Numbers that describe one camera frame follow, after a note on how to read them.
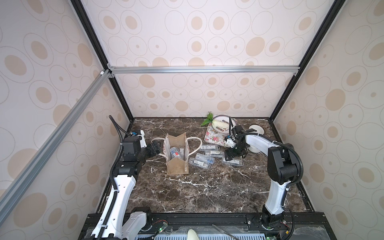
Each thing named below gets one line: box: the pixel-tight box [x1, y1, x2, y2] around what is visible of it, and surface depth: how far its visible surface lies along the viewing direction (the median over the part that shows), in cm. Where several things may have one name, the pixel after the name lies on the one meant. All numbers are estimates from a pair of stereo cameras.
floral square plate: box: [204, 123, 230, 147], surface depth 111 cm
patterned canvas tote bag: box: [151, 132, 203, 175], surface depth 93 cm
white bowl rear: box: [248, 124, 265, 135], surface depth 111 cm
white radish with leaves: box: [200, 111, 230, 129], surface depth 116 cm
